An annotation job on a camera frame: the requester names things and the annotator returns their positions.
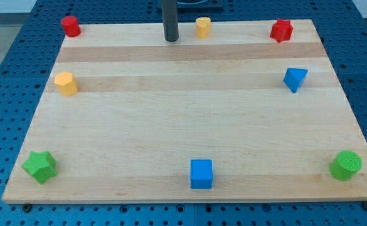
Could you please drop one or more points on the yellow heart block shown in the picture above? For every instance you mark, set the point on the yellow heart block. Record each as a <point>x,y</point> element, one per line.
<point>203,27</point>

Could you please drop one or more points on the light wooden board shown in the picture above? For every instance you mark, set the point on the light wooden board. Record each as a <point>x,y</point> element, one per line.
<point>146,107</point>

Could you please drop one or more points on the blue cube block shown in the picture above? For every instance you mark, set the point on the blue cube block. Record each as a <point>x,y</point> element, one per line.
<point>201,173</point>

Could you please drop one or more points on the blue triangular prism block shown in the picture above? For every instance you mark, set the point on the blue triangular prism block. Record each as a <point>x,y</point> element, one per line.
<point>294,78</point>

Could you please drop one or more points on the yellow hexagon block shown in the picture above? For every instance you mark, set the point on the yellow hexagon block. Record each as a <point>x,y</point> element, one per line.
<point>66,84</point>

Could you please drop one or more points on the red star block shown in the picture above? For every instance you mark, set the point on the red star block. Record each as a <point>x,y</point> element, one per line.
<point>281,30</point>

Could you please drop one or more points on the red cylinder block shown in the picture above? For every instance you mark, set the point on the red cylinder block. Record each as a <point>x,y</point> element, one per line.
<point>71,26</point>

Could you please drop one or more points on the green star block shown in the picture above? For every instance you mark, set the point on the green star block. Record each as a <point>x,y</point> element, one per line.
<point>40,166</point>

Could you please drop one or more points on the green cylinder block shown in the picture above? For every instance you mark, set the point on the green cylinder block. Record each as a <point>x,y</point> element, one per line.
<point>345,165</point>

